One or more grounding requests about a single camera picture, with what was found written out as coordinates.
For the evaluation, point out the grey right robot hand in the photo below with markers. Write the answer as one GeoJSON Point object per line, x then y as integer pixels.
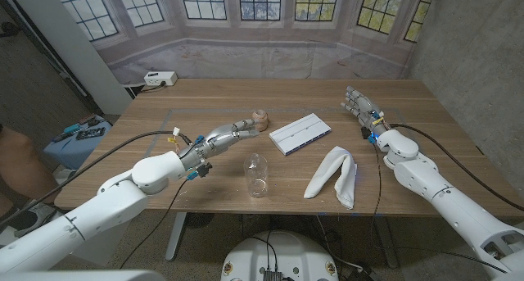
{"type": "Point", "coordinates": [366, 111]}

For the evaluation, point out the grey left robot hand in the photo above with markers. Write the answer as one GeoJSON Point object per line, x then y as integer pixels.
{"type": "Point", "coordinates": [217, 139]}

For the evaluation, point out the clear plastic bottle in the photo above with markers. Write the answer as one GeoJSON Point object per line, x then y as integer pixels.
{"type": "Point", "coordinates": [256, 178]}

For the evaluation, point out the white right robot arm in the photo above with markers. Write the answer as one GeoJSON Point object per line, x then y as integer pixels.
{"type": "Point", "coordinates": [450, 207]}

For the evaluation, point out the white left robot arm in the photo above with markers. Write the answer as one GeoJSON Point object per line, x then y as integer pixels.
{"type": "Point", "coordinates": [102, 207]}

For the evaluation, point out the white folded cloth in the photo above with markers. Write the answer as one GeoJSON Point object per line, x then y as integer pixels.
{"type": "Point", "coordinates": [327, 170]}

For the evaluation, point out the white flat box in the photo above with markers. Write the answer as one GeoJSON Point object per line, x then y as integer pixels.
{"type": "Point", "coordinates": [299, 133]}

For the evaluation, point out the white power strip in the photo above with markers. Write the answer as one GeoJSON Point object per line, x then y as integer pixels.
{"type": "Point", "coordinates": [160, 78]}

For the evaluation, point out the printed window backdrop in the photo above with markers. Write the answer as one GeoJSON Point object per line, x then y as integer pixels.
{"type": "Point", "coordinates": [262, 55]}

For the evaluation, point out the grey table leg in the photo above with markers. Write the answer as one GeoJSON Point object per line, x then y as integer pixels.
{"type": "Point", "coordinates": [176, 236]}
{"type": "Point", "coordinates": [387, 242]}

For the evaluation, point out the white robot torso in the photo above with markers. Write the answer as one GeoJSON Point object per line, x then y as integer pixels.
{"type": "Point", "coordinates": [282, 252]}

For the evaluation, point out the blue stool with tools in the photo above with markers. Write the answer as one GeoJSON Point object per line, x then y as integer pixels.
{"type": "Point", "coordinates": [69, 150]}

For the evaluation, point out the grey sneaker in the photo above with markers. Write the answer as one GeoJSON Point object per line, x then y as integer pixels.
{"type": "Point", "coordinates": [37, 213]}

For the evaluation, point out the person's leg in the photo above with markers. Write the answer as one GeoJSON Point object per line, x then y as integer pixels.
{"type": "Point", "coordinates": [16, 162]}

